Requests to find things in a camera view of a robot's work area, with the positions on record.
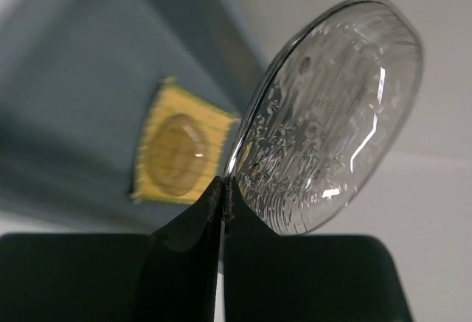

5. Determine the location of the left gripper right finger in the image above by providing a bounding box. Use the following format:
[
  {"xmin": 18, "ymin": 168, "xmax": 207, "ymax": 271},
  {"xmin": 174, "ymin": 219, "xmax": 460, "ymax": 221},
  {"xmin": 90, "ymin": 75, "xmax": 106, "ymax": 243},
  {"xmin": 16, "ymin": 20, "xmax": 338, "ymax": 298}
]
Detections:
[{"xmin": 223, "ymin": 180, "xmax": 413, "ymax": 321}]

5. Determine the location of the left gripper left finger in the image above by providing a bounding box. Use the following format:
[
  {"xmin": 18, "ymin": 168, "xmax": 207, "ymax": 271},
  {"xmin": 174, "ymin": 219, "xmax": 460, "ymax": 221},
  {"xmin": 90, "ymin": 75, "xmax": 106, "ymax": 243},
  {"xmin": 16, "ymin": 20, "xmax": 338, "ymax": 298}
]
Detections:
[{"xmin": 1, "ymin": 177, "xmax": 223, "ymax": 321}]

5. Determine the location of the clear glass plate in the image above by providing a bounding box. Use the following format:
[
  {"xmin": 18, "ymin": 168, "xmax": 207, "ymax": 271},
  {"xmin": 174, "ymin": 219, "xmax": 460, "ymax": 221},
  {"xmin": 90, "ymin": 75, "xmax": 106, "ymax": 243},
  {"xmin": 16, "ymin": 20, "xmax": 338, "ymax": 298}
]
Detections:
[
  {"xmin": 145, "ymin": 113, "xmax": 207, "ymax": 197},
  {"xmin": 224, "ymin": 0, "xmax": 424, "ymax": 236}
]

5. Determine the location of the yellow woven bamboo mat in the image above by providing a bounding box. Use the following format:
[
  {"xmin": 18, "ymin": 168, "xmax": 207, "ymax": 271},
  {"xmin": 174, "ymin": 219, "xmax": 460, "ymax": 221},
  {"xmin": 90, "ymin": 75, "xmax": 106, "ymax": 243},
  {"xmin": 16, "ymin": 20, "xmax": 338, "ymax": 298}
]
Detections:
[{"xmin": 131, "ymin": 77, "xmax": 240, "ymax": 205}]

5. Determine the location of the grey plastic bin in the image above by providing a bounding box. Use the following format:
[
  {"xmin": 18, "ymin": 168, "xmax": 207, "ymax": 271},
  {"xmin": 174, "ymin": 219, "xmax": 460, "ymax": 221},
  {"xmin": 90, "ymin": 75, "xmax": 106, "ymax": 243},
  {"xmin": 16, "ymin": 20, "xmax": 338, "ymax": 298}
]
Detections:
[{"xmin": 1, "ymin": 0, "xmax": 265, "ymax": 231}]

